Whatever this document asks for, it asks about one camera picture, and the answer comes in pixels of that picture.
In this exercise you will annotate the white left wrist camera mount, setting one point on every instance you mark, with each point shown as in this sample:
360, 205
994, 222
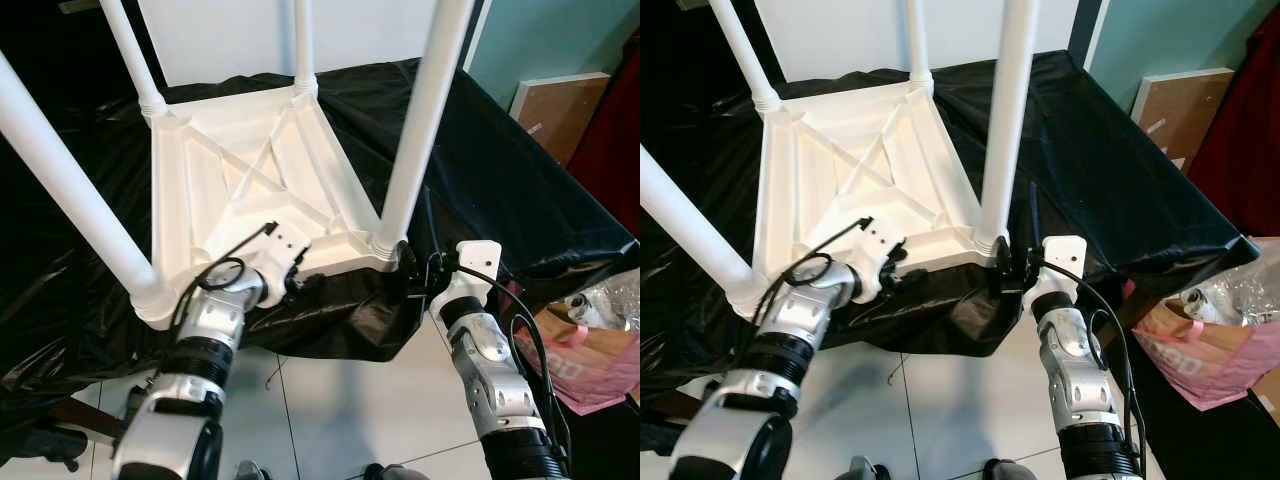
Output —
875, 240
285, 245

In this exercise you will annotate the white plastic table top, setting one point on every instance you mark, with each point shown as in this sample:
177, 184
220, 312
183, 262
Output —
215, 235
850, 215

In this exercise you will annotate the grey robot right foot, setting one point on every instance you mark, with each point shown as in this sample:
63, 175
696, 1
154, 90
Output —
395, 473
1010, 471

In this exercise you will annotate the grey robot left foot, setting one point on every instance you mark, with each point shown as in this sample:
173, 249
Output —
252, 472
868, 470

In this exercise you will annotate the brown cardboard box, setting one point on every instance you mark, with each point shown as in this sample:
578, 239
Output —
1268, 405

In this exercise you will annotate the brown board with white frame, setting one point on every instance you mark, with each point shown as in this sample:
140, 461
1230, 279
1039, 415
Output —
560, 115
1180, 115

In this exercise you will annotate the clear plastic bag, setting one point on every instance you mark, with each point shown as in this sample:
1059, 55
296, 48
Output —
1245, 290
615, 300

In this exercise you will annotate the black plastic table cover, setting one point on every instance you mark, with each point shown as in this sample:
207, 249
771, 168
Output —
1130, 190
520, 190

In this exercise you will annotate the pink plastic bag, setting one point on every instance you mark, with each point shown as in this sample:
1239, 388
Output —
590, 380
1210, 375

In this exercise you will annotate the black chair base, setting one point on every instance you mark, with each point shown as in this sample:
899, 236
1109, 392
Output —
40, 445
662, 438

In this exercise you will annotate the dark red fabric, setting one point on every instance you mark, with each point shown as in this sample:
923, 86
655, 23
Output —
615, 140
1240, 140

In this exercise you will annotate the large white board panel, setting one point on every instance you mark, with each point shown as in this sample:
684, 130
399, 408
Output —
840, 40
220, 40

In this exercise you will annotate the brown wooden table leg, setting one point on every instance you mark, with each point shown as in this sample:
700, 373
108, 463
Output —
678, 405
90, 415

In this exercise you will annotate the grey robot foot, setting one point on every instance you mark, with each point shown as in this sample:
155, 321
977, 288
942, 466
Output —
395, 473
868, 470
252, 472
1010, 471

